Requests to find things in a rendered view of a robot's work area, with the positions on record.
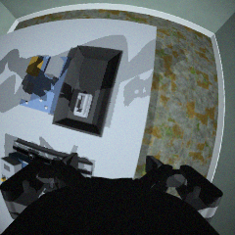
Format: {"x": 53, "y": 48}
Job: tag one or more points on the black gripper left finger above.
{"x": 21, "y": 189}

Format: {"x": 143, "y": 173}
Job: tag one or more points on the brass-yellow block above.
{"x": 34, "y": 66}

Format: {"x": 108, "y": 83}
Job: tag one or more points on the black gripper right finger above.
{"x": 191, "y": 186}

